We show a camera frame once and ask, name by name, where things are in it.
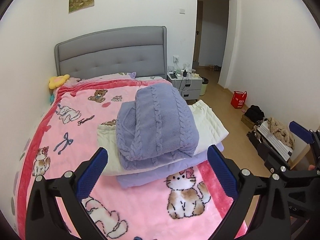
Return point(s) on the beige fluffy cloth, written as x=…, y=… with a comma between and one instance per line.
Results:
x=280, y=131

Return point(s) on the grey nightstand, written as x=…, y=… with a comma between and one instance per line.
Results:
x=185, y=87

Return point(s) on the floral pillow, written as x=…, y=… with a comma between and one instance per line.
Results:
x=120, y=75

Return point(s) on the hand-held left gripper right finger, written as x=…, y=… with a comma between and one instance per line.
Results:
x=222, y=172

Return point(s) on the white wall socket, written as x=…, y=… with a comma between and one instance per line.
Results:
x=176, y=59

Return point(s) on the white slatted box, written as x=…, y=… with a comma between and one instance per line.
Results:
x=271, y=140

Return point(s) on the lilac folded garment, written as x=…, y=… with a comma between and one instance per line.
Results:
x=155, y=177

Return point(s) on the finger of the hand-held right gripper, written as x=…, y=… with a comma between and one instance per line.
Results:
x=271, y=158
x=300, y=130

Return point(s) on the wooden door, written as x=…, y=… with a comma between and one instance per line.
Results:
x=199, y=32

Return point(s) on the white quilted folded garment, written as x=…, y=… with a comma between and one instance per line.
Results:
x=210, y=122

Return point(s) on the pale green trash bin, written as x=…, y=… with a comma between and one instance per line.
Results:
x=204, y=86

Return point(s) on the pink printed blanket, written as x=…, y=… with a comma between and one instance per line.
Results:
x=85, y=120

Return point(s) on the person's right hand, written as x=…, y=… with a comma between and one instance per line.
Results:
x=311, y=167

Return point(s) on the teal plush toy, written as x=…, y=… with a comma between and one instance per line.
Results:
x=52, y=98

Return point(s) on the grey upholstered headboard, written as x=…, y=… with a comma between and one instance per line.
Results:
x=112, y=52

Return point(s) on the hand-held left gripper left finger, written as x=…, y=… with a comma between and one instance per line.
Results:
x=92, y=175

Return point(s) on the floral white bedsheet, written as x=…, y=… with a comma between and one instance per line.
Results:
x=18, y=170

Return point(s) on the red shopping bag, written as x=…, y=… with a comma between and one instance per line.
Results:
x=238, y=100

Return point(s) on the open doorway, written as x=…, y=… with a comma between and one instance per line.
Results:
x=215, y=35

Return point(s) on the black bag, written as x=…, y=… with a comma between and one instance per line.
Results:
x=255, y=112

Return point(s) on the yellow plush pillow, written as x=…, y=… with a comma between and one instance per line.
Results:
x=58, y=81

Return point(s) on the purple knit hooded cardigan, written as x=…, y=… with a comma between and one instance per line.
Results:
x=160, y=122

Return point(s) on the cardboard box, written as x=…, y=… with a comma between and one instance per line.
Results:
x=247, y=121

